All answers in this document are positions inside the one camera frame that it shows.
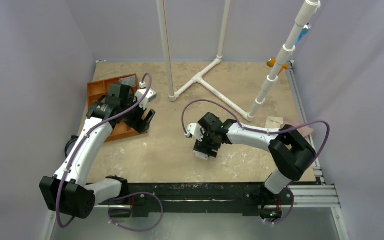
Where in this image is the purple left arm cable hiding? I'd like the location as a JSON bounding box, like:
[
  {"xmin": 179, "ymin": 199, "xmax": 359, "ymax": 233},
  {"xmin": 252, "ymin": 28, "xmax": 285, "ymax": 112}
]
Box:
[{"xmin": 55, "ymin": 72, "xmax": 153, "ymax": 229}]

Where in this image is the black coiled cable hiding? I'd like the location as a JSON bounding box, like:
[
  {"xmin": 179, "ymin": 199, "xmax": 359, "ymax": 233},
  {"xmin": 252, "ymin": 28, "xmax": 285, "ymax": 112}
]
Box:
[{"xmin": 64, "ymin": 135, "xmax": 79, "ymax": 159}]

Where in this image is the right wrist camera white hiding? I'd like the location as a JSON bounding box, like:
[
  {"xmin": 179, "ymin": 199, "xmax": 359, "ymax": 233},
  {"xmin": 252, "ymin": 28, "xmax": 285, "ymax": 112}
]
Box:
[{"xmin": 184, "ymin": 123, "xmax": 204, "ymax": 142}]

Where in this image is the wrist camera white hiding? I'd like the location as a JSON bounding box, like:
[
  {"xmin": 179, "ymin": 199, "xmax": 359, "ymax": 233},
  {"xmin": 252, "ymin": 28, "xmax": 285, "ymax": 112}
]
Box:
[
  {"xmin": 135, "ymin": 82, "xmax": 157, "ymax": 110},
  {"xmin": 184, "ymin": 123, "xmax": 204, "ymax": 142}
]

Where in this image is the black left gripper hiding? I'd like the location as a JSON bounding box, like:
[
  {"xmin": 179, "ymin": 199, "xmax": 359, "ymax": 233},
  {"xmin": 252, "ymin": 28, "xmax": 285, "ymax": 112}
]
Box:
[{"xmin": 120, "ymin": 93, "xmax": 154, "ymax": 133}]

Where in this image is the white PVC angled pole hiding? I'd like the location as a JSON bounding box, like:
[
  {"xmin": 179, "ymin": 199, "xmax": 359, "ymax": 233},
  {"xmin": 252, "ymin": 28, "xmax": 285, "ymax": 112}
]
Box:
[{"xmin": 246, "ymin": 0, "xmax": 321, "ymax": 122}]

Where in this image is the orange clamp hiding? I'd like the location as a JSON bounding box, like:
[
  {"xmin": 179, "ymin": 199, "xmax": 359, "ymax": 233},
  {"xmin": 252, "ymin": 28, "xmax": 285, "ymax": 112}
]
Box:
[{"xmin": 266, "ymin": 57, "xmax": 290, "ymax": 75}]

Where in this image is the white PVC pipe frame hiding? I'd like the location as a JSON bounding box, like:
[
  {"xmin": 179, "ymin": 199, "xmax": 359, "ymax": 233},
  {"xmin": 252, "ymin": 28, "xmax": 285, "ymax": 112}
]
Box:
[{"xmin": 156, "ymin": 0, "xmax": 251, "ymax": 121}]

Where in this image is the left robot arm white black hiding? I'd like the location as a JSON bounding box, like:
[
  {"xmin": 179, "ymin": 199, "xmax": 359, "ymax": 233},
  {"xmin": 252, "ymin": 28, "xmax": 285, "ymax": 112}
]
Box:
[{"xmin": 39, "ymin": 83, "xmax": 157, "ymax": 219}]

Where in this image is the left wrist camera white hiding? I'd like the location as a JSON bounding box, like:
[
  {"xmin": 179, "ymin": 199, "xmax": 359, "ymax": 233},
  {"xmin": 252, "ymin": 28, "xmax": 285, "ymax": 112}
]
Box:
[{"xmin": 135, "ymin": 82, "xmax": 157, "ymax": 110}]

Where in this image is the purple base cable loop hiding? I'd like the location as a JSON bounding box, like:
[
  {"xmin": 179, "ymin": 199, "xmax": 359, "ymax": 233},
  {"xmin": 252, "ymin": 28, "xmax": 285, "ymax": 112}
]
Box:
[{"xmin": 108, "ymin": 191, "xmax": 165, "ymax": 232}]

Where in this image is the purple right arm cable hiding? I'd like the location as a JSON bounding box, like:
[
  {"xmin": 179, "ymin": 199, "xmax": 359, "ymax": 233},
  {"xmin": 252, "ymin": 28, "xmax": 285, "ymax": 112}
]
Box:
[{"xmin": 181, "ymin": 99, "xmax": 331, "ymax": 183}]

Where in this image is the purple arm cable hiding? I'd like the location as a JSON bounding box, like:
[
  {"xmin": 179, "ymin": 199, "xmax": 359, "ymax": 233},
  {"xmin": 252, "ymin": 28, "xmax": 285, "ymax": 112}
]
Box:
[
  {"xmin": 55, "ymin": 72, "xmax": 153, "ymax": 229},
  {"xmin": 181, "ymin": 99, "xmax": 331, "ymax": 183}
]

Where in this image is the grey folded cloth in tray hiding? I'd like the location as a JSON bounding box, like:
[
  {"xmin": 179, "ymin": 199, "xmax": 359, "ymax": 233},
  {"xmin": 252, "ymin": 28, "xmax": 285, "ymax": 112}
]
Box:
[{"xmin": 119, "ymin": 75, "xmax": 137, "ymax": 87}]

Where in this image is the navy blue underwear white trim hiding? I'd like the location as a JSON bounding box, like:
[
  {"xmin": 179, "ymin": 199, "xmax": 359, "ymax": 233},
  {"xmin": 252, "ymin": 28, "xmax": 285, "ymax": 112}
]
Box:
[{"xmin": 193, "ymin": 140, "xmax": 218, "ymax": 160}]

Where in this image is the aluminium extrusion frame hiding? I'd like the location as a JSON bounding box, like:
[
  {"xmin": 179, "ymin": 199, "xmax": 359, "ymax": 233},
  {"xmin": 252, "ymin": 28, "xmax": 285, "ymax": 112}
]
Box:
[{"xmin": 47, "ymin": 60, "xmax": 350, "ymax": 240}]

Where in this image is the pink cloth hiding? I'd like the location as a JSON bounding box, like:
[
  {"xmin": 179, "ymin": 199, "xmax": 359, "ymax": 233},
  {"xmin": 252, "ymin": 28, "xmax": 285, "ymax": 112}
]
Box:
[{"xmin": 283, "ymin": 118, "xmax": 314, "ymax": 138}]

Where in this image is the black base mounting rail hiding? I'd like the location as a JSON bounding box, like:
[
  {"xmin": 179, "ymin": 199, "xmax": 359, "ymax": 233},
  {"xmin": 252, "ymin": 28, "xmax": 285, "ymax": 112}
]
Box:
[{"xmin": 105, "ymin": 182, "xmax": 294, "ymax": 219}]

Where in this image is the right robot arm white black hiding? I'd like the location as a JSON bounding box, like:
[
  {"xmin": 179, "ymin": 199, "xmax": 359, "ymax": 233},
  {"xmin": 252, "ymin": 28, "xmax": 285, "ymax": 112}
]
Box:
[{"xmin": 184, "ymin": 112, "xmax": 316, "ymax": 204}]

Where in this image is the orange compartment tray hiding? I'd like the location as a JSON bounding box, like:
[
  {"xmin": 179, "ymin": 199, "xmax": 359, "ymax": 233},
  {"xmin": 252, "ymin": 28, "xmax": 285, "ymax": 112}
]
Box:
[{"xmin": 86, "ymin": 74, "xmax": 140, "ymax": 143}]

